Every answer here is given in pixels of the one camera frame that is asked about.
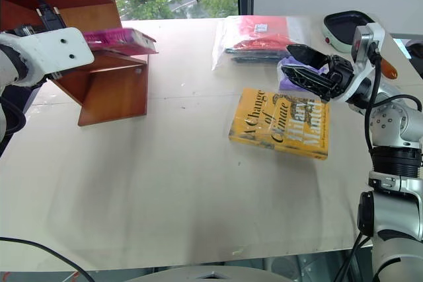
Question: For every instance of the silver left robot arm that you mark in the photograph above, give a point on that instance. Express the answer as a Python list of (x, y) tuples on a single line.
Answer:
[(9, 64)]

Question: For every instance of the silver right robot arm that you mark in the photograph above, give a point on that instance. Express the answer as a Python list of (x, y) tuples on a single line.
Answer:
[(393, 123)]

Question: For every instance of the purple plastic packet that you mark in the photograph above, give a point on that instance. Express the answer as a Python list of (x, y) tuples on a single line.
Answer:
[(287, 84)]

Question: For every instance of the dark chair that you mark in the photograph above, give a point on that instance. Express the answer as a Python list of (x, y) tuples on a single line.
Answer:
[(415, 54)]

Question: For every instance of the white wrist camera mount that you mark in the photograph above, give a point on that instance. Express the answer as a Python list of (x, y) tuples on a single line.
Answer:
[(363, 64), (56, 51)]

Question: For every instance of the clear bag of red clothes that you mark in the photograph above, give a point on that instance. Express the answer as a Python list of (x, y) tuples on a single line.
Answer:
[(251, 36)]

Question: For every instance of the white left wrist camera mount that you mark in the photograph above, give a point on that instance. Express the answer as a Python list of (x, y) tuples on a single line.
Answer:
[(56, 51)]

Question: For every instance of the white appliance with black tray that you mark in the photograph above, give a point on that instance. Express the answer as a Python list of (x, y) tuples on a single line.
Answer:
[(343, 21)]

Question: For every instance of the red-brown wooden bookshelf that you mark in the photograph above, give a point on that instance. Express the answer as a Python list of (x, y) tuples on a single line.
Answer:
[(112, 97)]

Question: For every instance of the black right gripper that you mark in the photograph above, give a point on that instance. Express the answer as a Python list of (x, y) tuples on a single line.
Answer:
[(342, 74)]

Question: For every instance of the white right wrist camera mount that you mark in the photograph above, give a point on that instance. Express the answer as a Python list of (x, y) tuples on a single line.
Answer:
[(363, 64)]

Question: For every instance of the magenta book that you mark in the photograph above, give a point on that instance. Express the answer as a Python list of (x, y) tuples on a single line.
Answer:
[(115, 36)]

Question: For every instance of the yellow hardcover book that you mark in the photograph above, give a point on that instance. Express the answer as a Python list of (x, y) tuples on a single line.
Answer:
[(261, 123)]

